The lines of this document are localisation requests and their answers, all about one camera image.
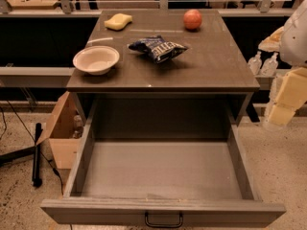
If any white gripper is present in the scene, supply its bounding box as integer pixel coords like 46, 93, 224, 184
258, 27, 307, 126

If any blue chip bag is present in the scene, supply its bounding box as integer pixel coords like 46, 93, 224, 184
128, 35, 187, 64

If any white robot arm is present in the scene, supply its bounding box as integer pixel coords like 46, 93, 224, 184
258, 0, 307, 130

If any open grey top drawer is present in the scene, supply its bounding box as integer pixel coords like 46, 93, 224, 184
41, 99, 285, 228

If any clear plastic bottle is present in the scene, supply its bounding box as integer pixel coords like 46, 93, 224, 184
248, 51, 262, 75
260, 52, 278, 77

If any red apple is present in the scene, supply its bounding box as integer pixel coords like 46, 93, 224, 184
183, 10, 202, 30

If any grey cabinet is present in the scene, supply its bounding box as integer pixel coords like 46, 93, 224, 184
66, 10, 259, 115

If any yellow sponge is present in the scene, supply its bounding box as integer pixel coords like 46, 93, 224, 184
104, 13, 132, 31

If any white bowl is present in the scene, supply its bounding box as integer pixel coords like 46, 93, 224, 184
73, 46, 120, 76

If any cardboard box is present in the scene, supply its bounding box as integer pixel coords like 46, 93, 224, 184
36, 92, 81, 169

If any black stand leg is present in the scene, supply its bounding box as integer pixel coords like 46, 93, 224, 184
0, 122, 44, 188

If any black drawer handle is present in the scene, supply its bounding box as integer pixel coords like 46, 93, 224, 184
144, 212, 183, 229

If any black cable on floor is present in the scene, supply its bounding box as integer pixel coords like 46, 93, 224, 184
0, 99, 65, 196

